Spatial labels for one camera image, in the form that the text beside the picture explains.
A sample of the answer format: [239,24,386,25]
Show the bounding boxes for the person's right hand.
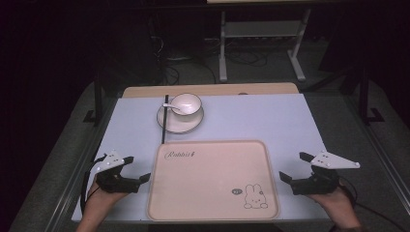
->
[305,185,358,224]

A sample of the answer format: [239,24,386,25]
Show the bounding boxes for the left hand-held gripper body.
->
[94,150,141,194]

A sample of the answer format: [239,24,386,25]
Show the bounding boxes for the white saucer plate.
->
[156,103,205,134]

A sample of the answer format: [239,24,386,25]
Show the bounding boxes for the white metal stand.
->
[218,9,312,83]

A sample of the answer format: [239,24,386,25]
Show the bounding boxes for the pale blue table mat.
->
[71,94,331,223]

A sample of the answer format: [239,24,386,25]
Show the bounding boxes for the aluminium frame rail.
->
[341,95,410,209]
[44,96,121,232]

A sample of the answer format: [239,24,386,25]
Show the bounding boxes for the person's left hand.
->
[83,181,130,218]

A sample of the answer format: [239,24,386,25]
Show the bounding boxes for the black floor stand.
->
[357,66,386,127]
[82,72,105,127]

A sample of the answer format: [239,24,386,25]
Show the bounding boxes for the white ceramic spoon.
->
[161,102,189,115]

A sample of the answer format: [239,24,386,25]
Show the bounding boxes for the tangle of floor cables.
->
[149,33,270,86]

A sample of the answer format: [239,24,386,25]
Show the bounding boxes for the black chopsticks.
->
[161,94,170,145]

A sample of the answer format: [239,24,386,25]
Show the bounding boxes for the white bowl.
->
[169,93,203,116]

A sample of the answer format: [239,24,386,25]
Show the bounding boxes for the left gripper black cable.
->
[79,154,108,215]

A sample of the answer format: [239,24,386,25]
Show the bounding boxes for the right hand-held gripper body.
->
[290,150,361,196]

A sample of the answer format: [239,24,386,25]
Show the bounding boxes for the pink rabbit print tray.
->
[146,139,280,223]

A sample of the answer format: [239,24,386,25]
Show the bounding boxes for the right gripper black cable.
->
[337,176,410,232]

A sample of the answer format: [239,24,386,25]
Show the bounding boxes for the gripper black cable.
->
[79,154,108,215]
[337,176,410,232]

